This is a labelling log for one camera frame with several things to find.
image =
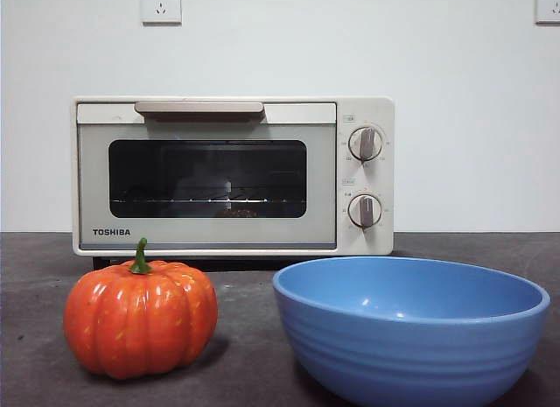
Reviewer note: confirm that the orange toy pumpkin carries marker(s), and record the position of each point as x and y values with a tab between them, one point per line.
140	324

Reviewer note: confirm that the blue ribbed bowl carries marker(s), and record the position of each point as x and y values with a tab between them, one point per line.
411	363

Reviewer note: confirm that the beige oven knob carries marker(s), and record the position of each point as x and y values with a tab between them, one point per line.
366	211
367	143

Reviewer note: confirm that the cream Toshiba toaster oven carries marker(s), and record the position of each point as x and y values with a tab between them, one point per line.
367	105

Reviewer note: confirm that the white wall socket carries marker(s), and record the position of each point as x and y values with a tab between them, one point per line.
549	6
161	6

